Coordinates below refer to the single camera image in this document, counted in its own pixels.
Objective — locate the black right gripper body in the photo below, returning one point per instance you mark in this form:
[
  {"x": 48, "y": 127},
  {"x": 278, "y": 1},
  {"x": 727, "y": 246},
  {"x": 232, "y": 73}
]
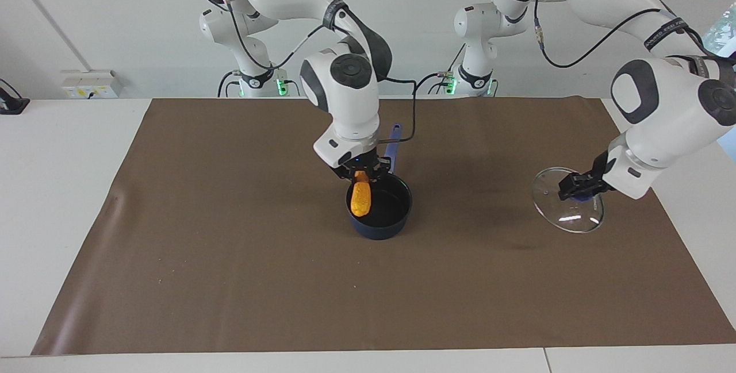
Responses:
[{"x": 362, "y": 163}]

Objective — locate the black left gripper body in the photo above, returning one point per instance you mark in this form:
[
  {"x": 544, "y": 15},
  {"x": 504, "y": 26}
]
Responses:
[{"x": 598, "y": 175}]

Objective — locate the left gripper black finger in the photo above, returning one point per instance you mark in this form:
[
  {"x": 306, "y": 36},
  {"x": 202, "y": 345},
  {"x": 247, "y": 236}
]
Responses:
[
  {"x": 569, "y": 186},
  {"x": 589, "y": 191}
]

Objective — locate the glass lid with blue knob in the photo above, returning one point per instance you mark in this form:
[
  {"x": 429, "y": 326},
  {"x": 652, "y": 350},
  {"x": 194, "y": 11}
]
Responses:
[{"x": 552, "y": 200}]

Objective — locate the yellow toy corn cob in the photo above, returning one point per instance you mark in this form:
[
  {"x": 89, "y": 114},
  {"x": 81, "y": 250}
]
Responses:
[{"x": 361, "y": 200}]

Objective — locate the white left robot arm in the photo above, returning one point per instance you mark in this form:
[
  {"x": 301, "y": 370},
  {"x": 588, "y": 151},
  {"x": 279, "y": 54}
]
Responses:
[{"x": 678, "y": 114}]

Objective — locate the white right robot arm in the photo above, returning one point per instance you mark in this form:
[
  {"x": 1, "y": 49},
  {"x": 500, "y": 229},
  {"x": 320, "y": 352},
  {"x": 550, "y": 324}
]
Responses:
[{"x": 345, "y": 97}]

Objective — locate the brown table mat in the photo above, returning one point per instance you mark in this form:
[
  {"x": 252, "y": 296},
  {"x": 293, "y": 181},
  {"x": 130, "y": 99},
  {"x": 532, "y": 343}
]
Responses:
[{"x": 230, "y": 246}]

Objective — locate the window with green view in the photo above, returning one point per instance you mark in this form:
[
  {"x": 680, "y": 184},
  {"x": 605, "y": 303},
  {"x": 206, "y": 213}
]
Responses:
[{"x": 724, "y": 25}]

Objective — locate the white wall socket box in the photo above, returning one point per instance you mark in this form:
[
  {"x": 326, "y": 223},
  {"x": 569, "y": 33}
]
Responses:
[{"x": 92, "y": 84}]

